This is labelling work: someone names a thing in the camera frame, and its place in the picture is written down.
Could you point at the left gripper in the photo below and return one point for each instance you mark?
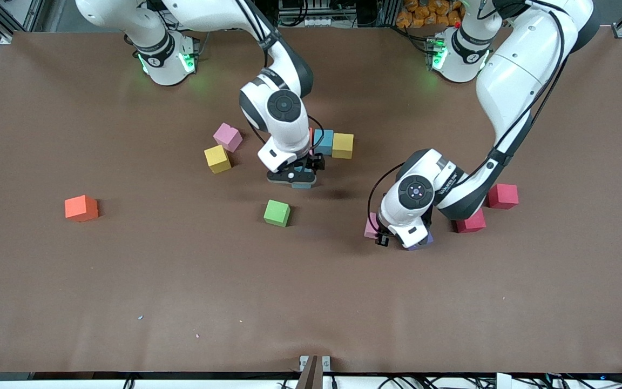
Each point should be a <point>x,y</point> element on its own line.
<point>383,238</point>

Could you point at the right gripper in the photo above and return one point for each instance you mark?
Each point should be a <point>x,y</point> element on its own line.
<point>316,161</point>

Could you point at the yellow foam block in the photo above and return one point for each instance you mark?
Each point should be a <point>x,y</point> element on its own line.
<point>217,159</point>
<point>343,146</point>

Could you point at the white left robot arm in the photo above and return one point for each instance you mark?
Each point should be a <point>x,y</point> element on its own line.
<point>516,65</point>

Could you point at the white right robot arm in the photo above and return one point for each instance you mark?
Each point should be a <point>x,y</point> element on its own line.
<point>219,16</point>

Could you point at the bright pink foam block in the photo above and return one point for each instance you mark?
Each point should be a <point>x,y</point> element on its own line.
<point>370,227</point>

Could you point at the purple foam block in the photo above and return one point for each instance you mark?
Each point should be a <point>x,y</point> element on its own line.
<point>423,243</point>

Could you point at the green foam block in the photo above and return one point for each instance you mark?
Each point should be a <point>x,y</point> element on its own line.
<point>277,213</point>

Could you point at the red foam block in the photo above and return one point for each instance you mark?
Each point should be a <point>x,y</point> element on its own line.
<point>475,222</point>
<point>505,197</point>

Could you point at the dusty pink foam block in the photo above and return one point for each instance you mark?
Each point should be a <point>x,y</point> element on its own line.
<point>227,136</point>

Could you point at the white power strip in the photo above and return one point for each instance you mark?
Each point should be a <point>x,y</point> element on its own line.
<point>316,22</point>

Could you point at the pile of orange items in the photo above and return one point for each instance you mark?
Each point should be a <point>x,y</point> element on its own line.
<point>424,13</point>

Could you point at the paper table cover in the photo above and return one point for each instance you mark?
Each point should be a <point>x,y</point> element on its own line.
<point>127,281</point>

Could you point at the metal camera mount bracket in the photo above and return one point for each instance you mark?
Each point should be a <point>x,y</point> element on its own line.
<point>311,373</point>

